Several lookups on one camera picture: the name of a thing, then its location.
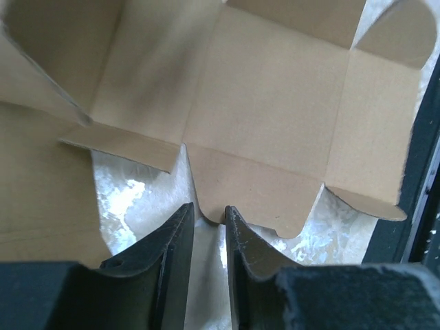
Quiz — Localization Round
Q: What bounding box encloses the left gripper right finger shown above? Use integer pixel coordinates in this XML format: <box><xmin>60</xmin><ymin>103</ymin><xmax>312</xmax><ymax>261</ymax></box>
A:
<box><xmin>225</xmin><ymin>206</ymin><xmax>439</xmax><ymax>329</ymax></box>

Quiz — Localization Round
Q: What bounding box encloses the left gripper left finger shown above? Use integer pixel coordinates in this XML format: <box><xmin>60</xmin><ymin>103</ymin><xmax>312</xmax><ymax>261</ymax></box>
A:
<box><xmin>1</xmin><ymin>203</ymin><xmax>195</xmax><ymax>329</ymax></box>

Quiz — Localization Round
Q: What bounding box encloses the brown cardboard box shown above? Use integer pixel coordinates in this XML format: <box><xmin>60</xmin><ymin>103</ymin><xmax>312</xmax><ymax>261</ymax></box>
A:
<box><xmin>0</xmin><ymin>0</ymin><xmax>437</xmax><ymax>269</ymax></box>

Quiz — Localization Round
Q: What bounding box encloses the black base frame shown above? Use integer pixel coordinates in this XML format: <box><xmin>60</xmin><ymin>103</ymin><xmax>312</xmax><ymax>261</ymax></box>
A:
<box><xmin>362</xmin><ymin>55</ymin><xmax>439</xmax><ymax>263</ymax></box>

